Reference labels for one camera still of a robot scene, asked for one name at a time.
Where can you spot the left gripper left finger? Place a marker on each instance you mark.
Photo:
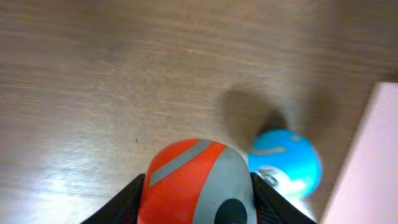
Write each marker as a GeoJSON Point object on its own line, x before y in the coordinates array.
{"type": "Point", "coordinates": [123, 208]}

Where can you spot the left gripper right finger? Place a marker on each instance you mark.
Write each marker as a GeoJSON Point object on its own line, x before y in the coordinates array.
{"type": "Point", "coordinates": [272, 208]}

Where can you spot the blue toy ball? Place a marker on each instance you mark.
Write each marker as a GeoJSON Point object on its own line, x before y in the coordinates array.
{"type": "Point", "coordinates": [287, 161]}

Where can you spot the red toy ball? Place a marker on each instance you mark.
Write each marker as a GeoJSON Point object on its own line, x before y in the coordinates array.
{"type": "Point", "coordinates": [197, 181]}

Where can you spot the pink open cardboard box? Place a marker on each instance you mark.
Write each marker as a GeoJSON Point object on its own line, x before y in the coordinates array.
{"type": "Point", "coordinates": [366, 190]}

